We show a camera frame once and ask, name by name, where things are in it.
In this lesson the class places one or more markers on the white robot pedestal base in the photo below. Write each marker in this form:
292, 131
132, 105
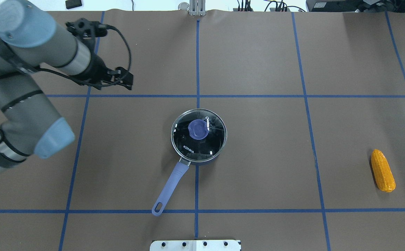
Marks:
196, 245

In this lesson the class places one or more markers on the black small box device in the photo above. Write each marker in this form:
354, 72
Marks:
70, 4

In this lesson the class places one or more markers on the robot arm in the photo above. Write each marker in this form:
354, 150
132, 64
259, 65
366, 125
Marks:
31, 41

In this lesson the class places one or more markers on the dark blue saucepan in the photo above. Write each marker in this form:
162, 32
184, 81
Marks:
178, 172

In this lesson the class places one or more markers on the yellow corn cob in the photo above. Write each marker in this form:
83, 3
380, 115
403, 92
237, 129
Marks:
383, 175

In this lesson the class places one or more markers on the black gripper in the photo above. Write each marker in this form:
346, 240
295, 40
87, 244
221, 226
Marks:
99, 68

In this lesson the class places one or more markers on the glass pot lid blue knob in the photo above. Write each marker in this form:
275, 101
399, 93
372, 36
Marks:
198, 136

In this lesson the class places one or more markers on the aluminium frame post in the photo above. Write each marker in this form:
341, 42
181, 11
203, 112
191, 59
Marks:
197, 8

